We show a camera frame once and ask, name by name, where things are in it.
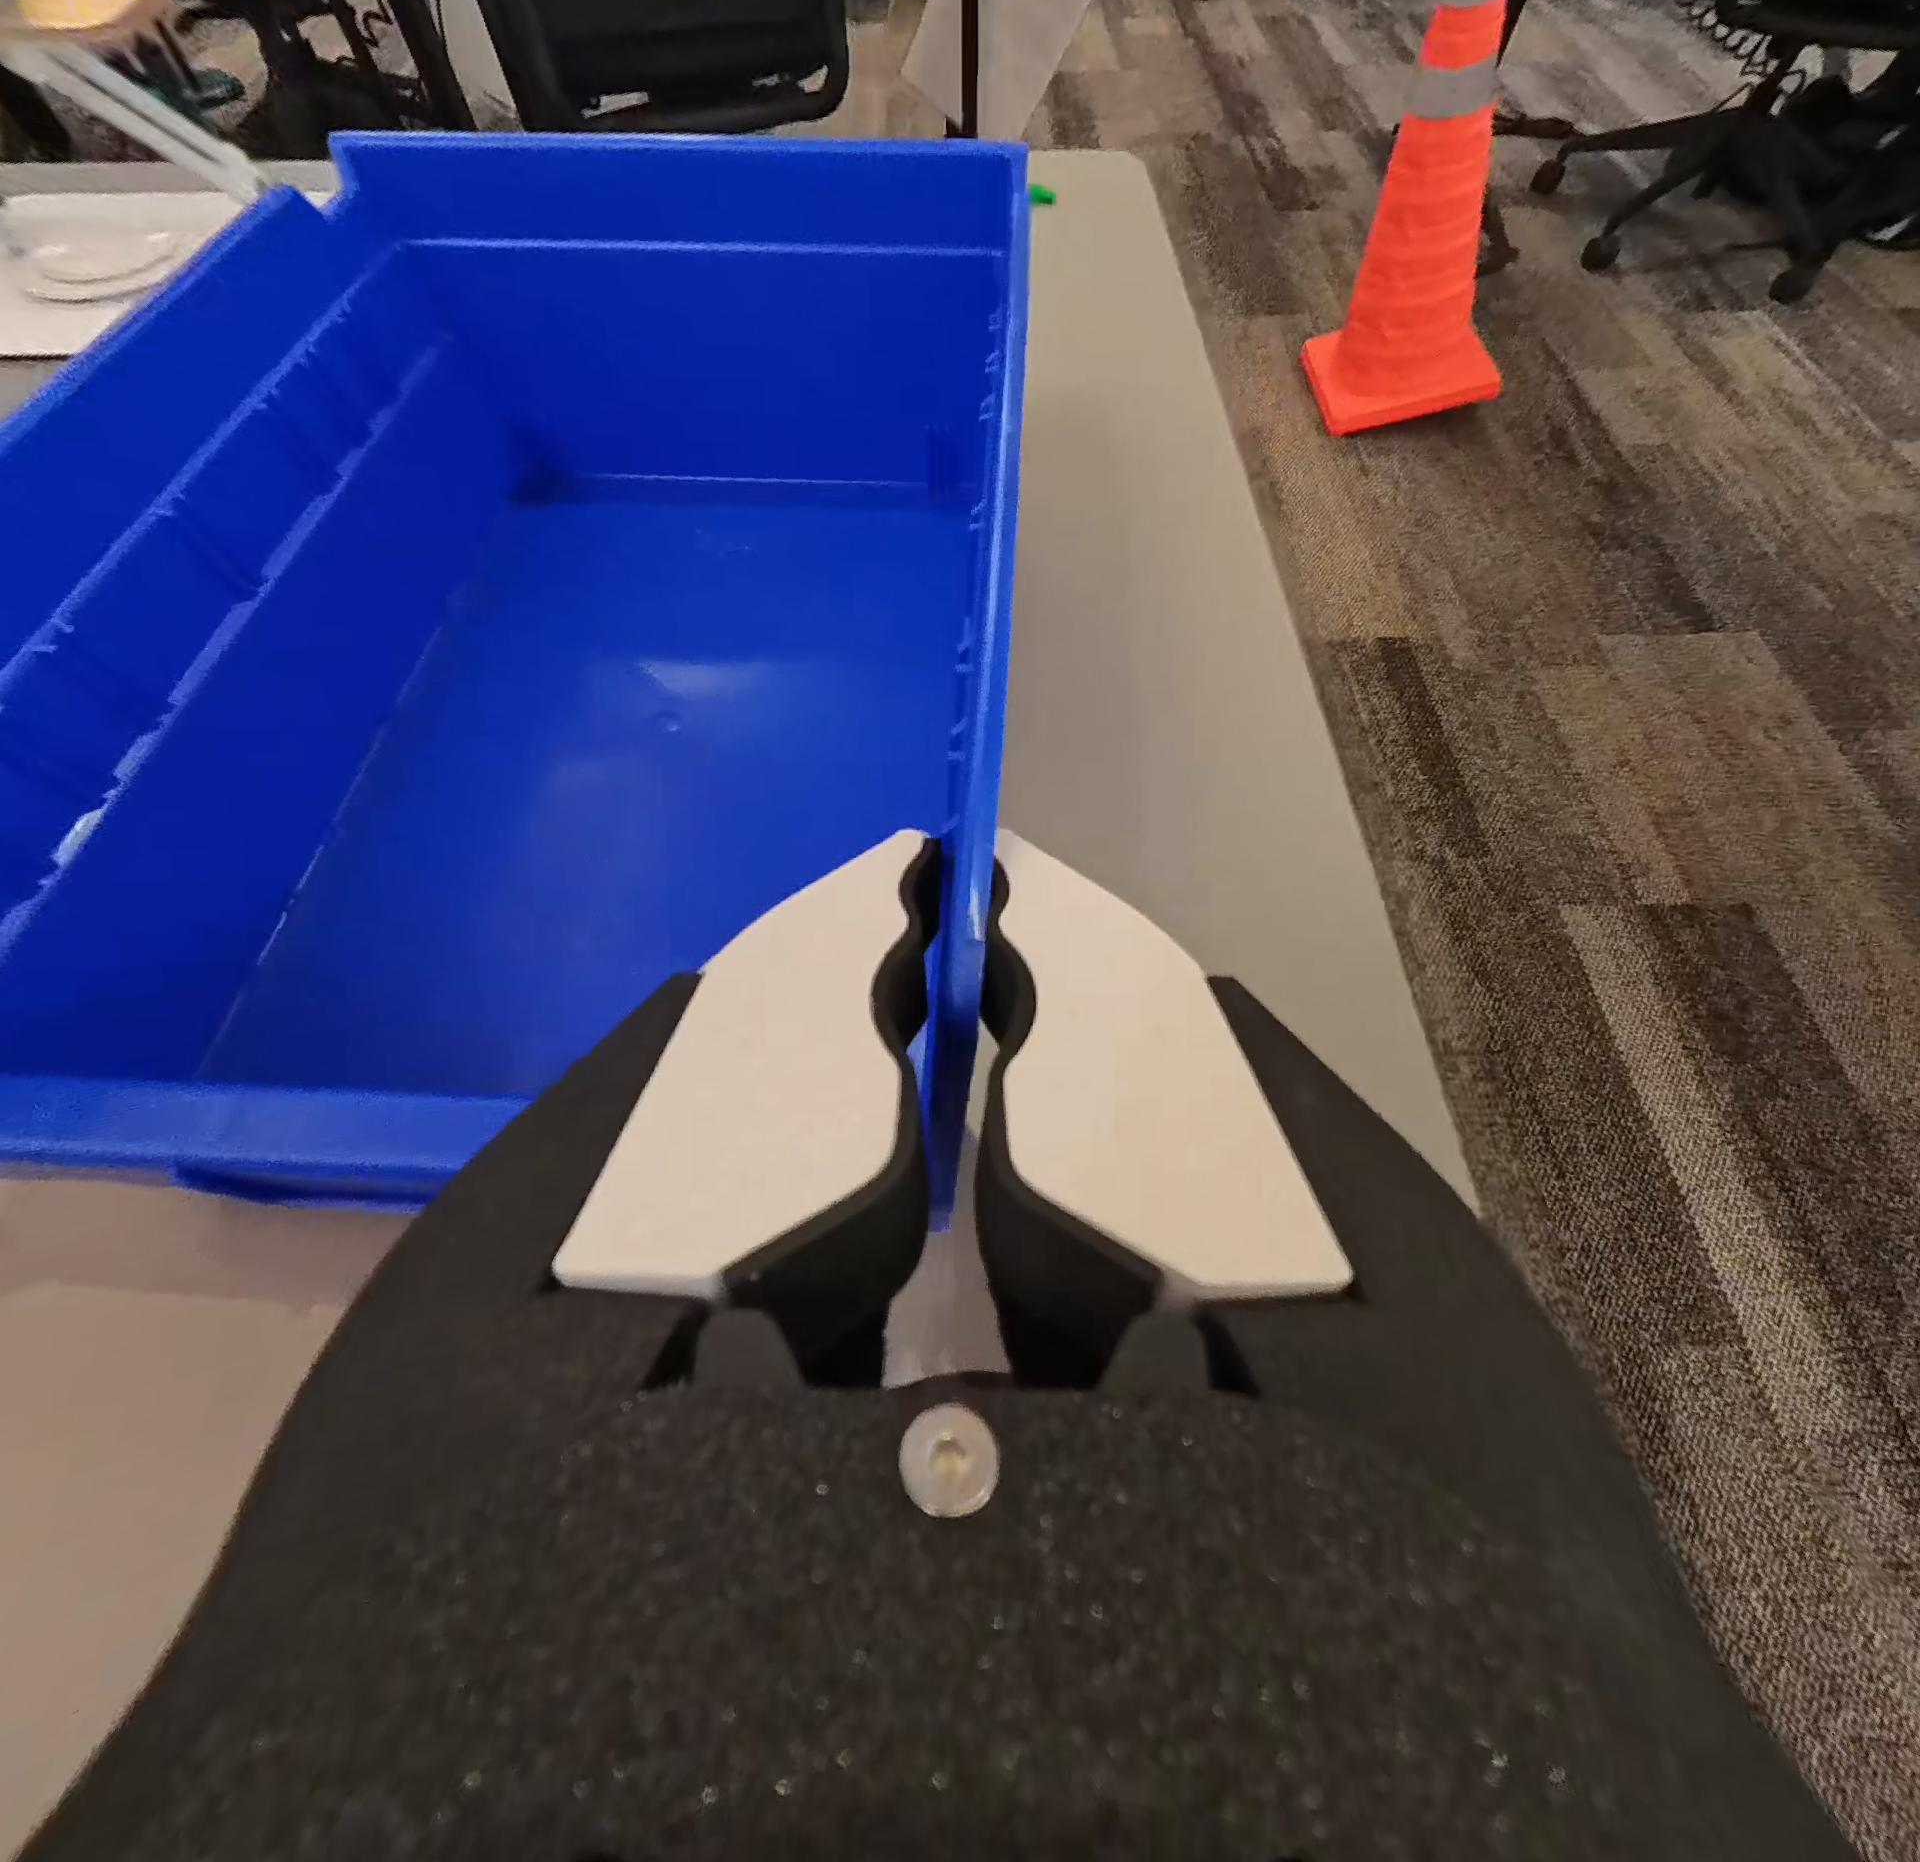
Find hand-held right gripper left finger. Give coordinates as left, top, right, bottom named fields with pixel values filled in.
left=549, top=832, right=937, bottom=1300

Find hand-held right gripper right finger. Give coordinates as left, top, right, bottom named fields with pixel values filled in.
left=977, top=832, right=1350, bottom=1308

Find blue plastic bin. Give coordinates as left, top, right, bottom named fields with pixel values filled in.
left=0, top=131, right=1033, bottom=1203

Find orange traffic cone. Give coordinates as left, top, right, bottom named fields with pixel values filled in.
left=1298, top=0, right=1508, bottom=439

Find white document stand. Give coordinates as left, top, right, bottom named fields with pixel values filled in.
left=0, top=32, right=265, bottom=363

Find black office chair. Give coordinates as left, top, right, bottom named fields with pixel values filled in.
left=464, top=0, right=852, bottom=135
left=1498, top=0, right=1920, bottom=306

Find white folded sign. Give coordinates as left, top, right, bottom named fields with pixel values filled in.
left=912, top=0, right=1118, bottom=143

